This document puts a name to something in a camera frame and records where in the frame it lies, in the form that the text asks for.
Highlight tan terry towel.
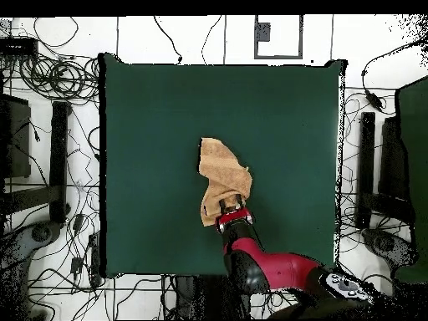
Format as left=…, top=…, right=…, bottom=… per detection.
left=198, top=137, right=253, bottom=227

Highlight black flat panel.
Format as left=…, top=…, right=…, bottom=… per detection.
left=379, top=115, right=410, bottom=201

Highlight dark green table cloth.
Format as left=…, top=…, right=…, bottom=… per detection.
left=98, top=53, right=347, bottom=278

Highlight black upright bar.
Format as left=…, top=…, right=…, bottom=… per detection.
left=355, top=111, right=376, bottom=230
left=48, top=99, right=72, bottom=224

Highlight black power strip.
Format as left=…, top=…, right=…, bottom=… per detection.
left=89, top=233, right=105, bottom=288

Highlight black horizontal beam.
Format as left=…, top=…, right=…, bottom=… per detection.
left=359, top=191, right=415, bottom=223
left=3, top=185, right=63, bottom=215

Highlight dark grey stand base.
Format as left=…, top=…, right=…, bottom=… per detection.
left=0, top=222, right=63, bottom=272
left=362, top=228, right=419, bottom=270

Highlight small dark grey square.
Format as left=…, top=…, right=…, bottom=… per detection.
left=255, top=22, right=271, bottom=43

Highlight dark green cloth cover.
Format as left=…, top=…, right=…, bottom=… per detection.
left=394, top=74, right=428, bottom=284

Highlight black square cabinet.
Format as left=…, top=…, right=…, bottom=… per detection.
left=0, top=93, right=32, bottom=180

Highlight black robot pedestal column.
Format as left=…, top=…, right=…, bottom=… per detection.
left=173, top=275, right=252, bottom=320

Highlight grey square frame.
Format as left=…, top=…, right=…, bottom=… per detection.
left=253, top=14, right=304, bottom=60

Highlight black cable with plug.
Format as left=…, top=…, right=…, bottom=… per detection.
left=153, top=15, right=184, bottom=64

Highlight black cable with adapter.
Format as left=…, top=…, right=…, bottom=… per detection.
left=360, top=39, right=428, bottom=113

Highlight coiled black cables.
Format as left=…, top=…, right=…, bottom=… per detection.
left=18, top=54, right=100, bottom=103

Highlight black switch box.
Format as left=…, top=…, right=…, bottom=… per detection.
left=0, top=36, right=39, bottom=58

